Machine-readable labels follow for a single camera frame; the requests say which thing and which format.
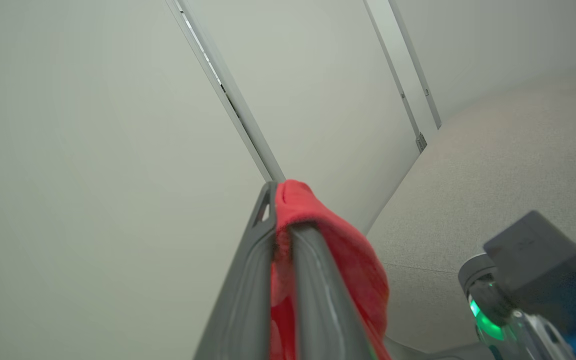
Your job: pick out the white partition panel behind sofa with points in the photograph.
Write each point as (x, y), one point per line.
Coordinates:
(308, 90)

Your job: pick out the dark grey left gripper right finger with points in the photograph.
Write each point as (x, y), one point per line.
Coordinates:
(323, 320)

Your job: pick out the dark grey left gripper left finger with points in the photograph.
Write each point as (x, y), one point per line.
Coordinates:
(243, 310)

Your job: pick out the red clothing with white stripe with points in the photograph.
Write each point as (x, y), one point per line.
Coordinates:
(353, 260)

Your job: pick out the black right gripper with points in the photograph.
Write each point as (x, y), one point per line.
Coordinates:
(543, 270)

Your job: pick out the large white partition panel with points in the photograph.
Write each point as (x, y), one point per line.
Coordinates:
(93, 175)

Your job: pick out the grey partition frame post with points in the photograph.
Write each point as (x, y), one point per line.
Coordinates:
(398, 50)

